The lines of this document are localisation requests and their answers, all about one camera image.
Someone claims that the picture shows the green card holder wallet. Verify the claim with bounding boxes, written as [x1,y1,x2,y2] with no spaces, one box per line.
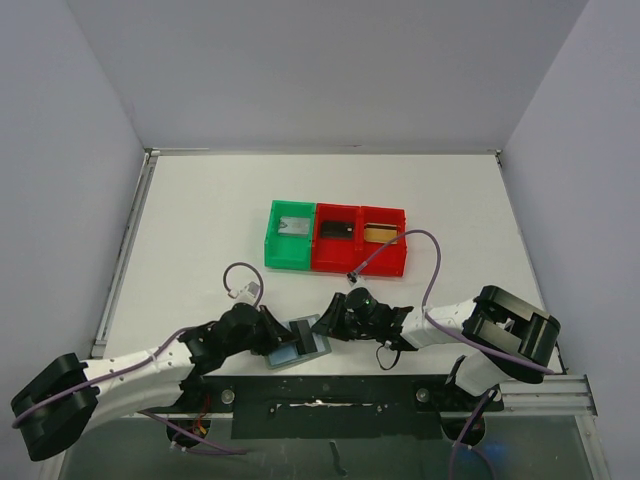
[265,314,331,370]

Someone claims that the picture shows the black card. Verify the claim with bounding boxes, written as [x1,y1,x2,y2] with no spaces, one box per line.
[290,319,317,355]
[320,220,355,240]

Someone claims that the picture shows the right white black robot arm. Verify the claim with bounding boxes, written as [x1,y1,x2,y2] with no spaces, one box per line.
[312,285,561,409]

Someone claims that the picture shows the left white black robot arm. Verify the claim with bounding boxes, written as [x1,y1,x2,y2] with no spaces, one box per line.
[11,303,297,462]

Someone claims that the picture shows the silver grey card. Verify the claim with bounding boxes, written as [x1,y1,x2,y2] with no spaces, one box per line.
[277,216,311,237]

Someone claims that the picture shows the right red plastic bin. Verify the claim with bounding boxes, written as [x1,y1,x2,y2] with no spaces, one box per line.
[358,206,407,277]

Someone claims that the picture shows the red plastic bin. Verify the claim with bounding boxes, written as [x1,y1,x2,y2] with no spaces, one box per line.
[358,206,407,277]
[311,203,359,273]

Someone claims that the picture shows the middle red plastic bin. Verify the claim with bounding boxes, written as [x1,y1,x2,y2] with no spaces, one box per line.
[311,203,359,273]

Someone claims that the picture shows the green plastic bin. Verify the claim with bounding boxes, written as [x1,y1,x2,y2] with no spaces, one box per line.
[264,200,316,271]

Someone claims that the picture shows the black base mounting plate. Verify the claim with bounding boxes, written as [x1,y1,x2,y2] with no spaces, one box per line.
[153,374,479,440]

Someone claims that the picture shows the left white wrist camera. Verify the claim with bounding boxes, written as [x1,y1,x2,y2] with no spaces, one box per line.
[228,281,262,306]

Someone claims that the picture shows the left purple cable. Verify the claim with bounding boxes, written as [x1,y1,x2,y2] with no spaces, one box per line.
[10,262,266,456]

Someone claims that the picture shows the purple cable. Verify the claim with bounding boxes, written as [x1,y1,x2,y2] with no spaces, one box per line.
[347,229,556,480]
[10,262,266,456]

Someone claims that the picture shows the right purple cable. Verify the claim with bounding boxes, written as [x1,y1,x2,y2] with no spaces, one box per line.
[347,229,556,480]

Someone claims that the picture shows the left aluminium side rail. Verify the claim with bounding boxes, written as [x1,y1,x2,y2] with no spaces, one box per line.
[90,149,158,358]

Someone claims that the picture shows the aluminium frame rail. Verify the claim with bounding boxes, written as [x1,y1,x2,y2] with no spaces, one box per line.
[495,375,598,417]

